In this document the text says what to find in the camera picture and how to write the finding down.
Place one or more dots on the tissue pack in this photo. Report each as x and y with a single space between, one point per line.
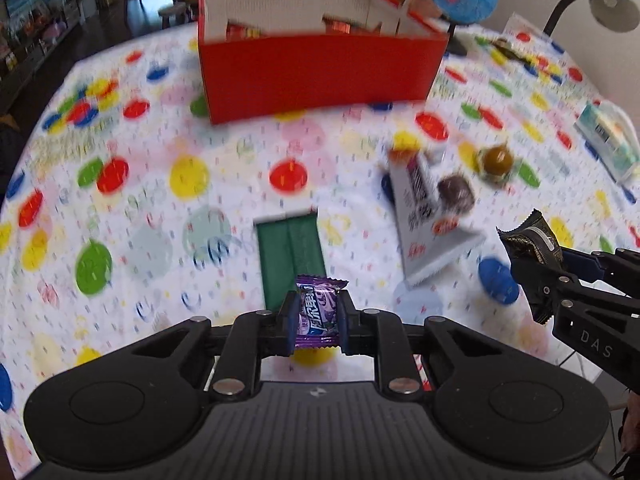
611 133

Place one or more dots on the person's hand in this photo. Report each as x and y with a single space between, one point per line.
630 435

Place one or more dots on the small round stool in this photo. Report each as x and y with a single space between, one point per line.
176 12

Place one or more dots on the wrapper near globe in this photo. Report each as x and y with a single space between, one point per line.
505 48

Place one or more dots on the green snack packet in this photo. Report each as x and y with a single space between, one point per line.
288 246

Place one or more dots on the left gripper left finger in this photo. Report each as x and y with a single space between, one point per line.
241 347

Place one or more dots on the red yellow snack bag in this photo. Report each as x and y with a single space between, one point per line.
236 31

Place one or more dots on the silver desk lamp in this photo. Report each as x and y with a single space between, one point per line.
615 15

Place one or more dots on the balloon pattern tablecloth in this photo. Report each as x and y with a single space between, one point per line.
130 212

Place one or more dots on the tv cabinet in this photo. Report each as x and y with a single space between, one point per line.
28 41

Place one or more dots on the purple candy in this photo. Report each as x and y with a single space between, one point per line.
318 324

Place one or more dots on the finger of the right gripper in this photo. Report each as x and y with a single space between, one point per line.
619 269
548 289

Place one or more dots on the brown foil snack bag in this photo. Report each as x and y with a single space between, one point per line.
341 26

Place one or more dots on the white snack packet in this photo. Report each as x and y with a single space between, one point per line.
430 237

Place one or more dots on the black snack packet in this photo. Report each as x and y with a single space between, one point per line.
533 240

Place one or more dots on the dark brown cake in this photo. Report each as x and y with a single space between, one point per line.
456 194

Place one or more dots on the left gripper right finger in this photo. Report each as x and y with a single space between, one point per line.
382 336

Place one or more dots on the pink cloth on chair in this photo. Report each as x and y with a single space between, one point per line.
424 8

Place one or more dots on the red cardboard box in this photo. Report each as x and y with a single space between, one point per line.
296 65

